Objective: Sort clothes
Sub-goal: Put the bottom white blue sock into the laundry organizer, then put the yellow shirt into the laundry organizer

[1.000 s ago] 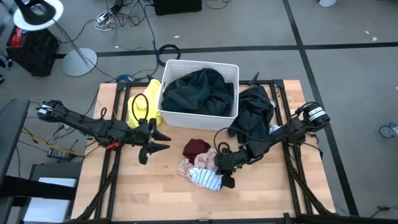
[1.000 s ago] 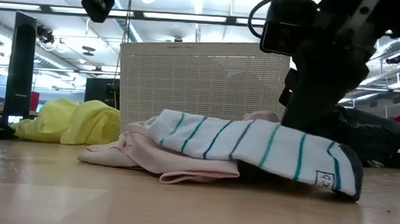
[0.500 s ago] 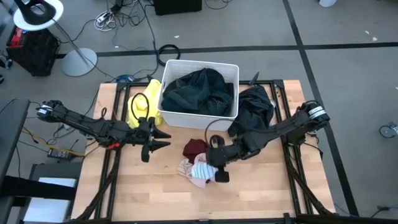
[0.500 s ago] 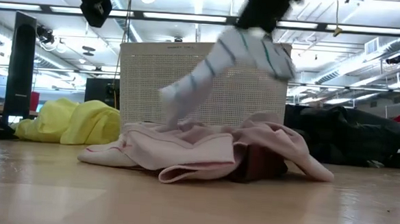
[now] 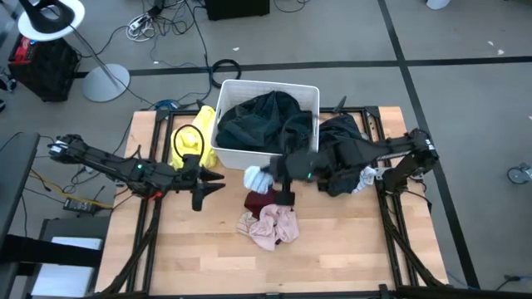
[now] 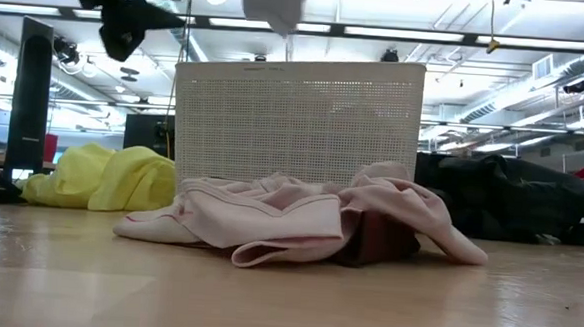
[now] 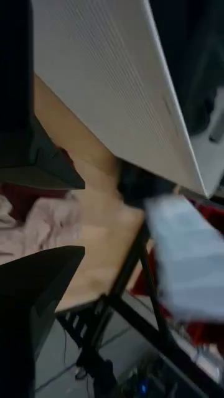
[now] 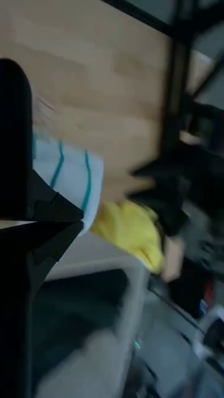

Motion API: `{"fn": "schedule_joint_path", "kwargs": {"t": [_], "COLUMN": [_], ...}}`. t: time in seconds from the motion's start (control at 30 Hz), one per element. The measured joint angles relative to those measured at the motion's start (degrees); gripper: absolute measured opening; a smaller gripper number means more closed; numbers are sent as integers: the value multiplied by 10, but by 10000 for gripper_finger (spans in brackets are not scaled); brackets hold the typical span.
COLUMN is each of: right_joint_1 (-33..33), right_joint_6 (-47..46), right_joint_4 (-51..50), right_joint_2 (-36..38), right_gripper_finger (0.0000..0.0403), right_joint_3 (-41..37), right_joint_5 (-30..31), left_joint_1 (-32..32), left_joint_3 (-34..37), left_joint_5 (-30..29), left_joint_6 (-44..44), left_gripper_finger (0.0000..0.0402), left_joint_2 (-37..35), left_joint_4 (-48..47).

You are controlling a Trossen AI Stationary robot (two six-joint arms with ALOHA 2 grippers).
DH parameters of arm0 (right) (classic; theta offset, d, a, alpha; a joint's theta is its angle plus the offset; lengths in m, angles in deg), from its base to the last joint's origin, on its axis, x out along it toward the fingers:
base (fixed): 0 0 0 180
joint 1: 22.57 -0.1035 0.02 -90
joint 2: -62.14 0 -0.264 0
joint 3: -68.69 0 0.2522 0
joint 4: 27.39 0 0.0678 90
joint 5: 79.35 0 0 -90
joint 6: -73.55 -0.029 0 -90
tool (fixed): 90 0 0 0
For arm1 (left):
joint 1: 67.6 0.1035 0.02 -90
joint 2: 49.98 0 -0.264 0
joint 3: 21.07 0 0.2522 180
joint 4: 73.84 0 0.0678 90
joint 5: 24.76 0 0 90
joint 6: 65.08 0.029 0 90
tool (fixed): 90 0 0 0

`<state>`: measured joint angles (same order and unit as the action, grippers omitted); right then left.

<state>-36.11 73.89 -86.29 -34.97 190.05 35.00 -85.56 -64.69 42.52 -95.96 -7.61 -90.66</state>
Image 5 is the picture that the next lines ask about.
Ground white grey-striped sock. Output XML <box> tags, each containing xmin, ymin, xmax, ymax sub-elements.
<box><xmin>352</xmin><ymin>165</ymin><xmax>377</xmax><ymax>195</ymax></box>

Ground black coiled cable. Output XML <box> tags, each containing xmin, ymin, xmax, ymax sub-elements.
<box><xmin>209</xmin><ymin>57</ymin><xmax>243</xmax><ymax>90</ymax></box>

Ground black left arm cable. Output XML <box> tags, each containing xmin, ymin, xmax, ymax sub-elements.
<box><xmin>172</xmin><ymin>123</ymin><xmax>206</xmax><ymax>158</ymax></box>

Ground white round-base floor stand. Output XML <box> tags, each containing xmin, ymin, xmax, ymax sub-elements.
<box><xmin>17</xmin><ymin>0</ymin><xmax>131</xmax><ymax>104</ymax></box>

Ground black curved object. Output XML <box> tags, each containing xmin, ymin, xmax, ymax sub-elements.
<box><xmin>18</xmin><ymin>0</ymin><xmax>76</xmax><ymax>35</ymax></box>

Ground pale pink garment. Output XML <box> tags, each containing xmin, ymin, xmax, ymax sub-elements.
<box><xmin>236</xmin><ymin>203</ymin><xmax>300</xmax><ymax>252</ymax></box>

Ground grey cabinet white top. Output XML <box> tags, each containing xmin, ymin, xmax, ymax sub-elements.
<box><xmin>24</xmin><ymin>215</ymin><xmax>110</xmax><ymax>299</ymax></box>

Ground black floor plug cable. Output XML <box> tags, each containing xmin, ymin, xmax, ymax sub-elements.
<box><xmin>494</xmin><ymin>273</ymin><xmax>532</xmax><ymax>292</ymax></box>

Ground black power adapter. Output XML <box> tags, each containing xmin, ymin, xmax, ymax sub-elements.
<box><xmin>62</xmin><ymin>197</ymin><xmax>100</xmax><ymax>216</ymax></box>

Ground red device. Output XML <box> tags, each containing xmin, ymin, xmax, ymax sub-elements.
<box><xmin>10</xmin><ymin>35</ymin><xmax>37</xmax><ymax>63</ymax></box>

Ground black aluminium table frame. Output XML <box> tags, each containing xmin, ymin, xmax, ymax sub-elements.
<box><xmin>94</xmin><ymin>105</ymin><xmax>450</xmax><ymax>299</ymax></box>

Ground black garment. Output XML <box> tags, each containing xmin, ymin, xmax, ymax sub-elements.
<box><xmin>318</xmin><ymin>114</ymin><xmax>367</xmax><ymax>199</ymax></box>

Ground grey caster wheel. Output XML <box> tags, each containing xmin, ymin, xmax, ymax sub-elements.
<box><xmin>506</xmin><ymin>163</ymin><xmax>532</xmax><ymax>185</ymax></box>

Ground black equipment crate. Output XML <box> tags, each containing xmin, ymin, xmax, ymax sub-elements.
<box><xmin>7</xmin><ymin>36</ymin><xmax>81</xmax><ymax>103</ymax></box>

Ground white power strip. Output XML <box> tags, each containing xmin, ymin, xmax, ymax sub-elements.
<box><xmin>126</xmin><ymin>13</ymin><xmax>154</xmax><ymax>42</ymax></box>

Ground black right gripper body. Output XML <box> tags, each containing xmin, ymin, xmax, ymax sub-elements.
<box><xmin>268</xmin><ymin>154</ymin><xmax>301</xmax><ymax>208</ymax></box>

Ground maroon garment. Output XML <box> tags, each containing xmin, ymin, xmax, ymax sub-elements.
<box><xmin>243</xmin><ymin>189</ymin><xmax>288</xmax><ymax>220</ymax></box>

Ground yellow garment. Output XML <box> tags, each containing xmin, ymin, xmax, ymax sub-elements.
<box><xmin>170</xmin><ymin>105</ymin><xmax>218</xmax><ymax>170</ymax></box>

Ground white perforated plastic laundry basket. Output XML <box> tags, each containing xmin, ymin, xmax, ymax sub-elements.
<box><xmin>210</xmin><ymin>78</ymin><xmax>321</xmax><ymax>171</ymax></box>

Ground black box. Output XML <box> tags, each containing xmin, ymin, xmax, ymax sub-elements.
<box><xmin>204</xmin><ymin>0</ymin><xmax>271</xmax><ymax>22</ymax></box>

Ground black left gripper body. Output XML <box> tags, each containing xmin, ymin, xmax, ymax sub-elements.
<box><xmin>177</xmin><ymin>153</ymin><xmax>205</xmax><ymax>212</ymax></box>

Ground white blue-striped sock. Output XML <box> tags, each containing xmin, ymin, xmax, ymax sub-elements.
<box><xmin>243</xmin><ymin>164</ymin><xmax>274</xmax><ymax>195</ymax></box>

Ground dark denim jeans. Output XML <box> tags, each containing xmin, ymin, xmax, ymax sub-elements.
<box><xmin>215</xmin><ymin>90</ymin><xmax>313</xmax><ymax>155</ymax></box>

